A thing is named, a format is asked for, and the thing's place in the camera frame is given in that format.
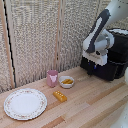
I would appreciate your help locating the yellow food piece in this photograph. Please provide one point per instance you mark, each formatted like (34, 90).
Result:
(67, 81)

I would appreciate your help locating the white bowl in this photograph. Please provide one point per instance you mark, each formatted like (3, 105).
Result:
(66, 83)

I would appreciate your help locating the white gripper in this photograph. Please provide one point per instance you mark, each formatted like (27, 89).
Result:
(96, 58)

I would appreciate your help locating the white plate with floral rim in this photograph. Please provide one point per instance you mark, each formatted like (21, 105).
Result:
(25, 103)

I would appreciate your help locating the black air fryer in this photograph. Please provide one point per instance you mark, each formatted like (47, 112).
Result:
(116, 63)

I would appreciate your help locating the yellow block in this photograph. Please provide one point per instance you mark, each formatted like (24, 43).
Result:
(60, 96)

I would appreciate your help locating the pink cup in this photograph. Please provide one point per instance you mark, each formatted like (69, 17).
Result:
(52, 78)

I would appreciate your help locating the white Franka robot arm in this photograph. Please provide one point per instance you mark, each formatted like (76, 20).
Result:
(103, 26)

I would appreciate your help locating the beige folding screen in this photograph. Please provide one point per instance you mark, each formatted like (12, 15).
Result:
(30, 40)

